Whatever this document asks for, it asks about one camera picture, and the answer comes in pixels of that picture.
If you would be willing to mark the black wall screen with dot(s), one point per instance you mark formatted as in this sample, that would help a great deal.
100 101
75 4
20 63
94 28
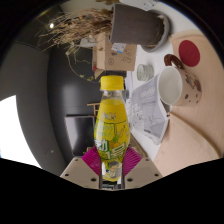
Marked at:
79 135

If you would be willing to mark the bright ceiling light panel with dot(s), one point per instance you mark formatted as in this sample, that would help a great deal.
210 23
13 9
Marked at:
16 133

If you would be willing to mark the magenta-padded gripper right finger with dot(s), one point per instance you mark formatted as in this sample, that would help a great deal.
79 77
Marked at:
143 171

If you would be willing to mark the light wooden drawing board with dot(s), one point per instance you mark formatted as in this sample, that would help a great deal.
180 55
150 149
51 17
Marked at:
196 133

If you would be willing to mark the printed newspaper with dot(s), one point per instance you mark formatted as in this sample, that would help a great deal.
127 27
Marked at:
146 110

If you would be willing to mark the flat round red coaster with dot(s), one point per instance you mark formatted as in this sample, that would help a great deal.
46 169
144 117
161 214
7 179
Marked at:
189 53

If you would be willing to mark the brown cardboard box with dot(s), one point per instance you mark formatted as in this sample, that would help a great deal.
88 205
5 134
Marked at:
116 58

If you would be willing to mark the yellow drink bottle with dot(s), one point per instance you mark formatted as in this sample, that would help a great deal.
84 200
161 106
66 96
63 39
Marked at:
111 133

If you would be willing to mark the grey plant pot saucer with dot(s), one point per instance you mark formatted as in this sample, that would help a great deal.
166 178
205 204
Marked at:
165 36

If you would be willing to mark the grey pot with dried plant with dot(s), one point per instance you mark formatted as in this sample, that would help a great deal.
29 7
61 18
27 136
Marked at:
133 26

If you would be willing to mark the wooden easel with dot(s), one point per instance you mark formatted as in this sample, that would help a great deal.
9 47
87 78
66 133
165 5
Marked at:
94 108

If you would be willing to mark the round clear glass dish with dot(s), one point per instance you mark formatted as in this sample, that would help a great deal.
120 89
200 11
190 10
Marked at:
145 72

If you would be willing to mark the round ceiling spotlight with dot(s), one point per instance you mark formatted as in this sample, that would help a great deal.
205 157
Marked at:
51 25

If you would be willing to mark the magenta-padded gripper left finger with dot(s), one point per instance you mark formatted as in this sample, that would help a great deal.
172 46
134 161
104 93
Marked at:
78 171

